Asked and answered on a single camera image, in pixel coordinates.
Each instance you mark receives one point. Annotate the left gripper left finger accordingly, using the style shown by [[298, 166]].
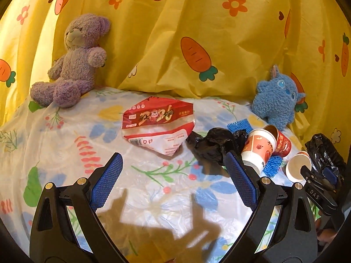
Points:
[[52, 237]]

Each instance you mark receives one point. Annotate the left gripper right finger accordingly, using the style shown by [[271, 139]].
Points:
[[294, 238]]

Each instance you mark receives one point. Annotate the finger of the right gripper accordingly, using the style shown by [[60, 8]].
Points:
[[328, 173]]

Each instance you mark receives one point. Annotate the white orange paper cup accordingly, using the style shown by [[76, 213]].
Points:
[[294, 165]]

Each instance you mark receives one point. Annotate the blue foam fruit net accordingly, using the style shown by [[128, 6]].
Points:
[[272, 166]]

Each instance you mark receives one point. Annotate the red gold-lined paper cup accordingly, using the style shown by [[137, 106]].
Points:
[[284, 145]]

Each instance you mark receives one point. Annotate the white apple paper cup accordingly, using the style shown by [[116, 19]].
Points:
[[258, 149]]

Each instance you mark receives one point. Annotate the black plastic bag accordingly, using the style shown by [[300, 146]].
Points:
[[217, 143]]

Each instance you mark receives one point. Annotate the red snack bag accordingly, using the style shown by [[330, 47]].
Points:
[[159, 124]]

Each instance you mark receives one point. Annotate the black trash bag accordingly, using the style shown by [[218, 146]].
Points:
[[323, 153]]

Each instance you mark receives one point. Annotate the person's right hand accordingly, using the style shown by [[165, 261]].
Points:
[[324, 235]]

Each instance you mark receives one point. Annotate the blue monster plush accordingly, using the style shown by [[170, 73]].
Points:
[[276, 99]]

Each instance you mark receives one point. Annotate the purple teddy bear plush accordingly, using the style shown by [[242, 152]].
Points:
[[73, 75]]

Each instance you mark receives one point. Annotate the yellow carrot print curtain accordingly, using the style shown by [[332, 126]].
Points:
[[196, 48]]

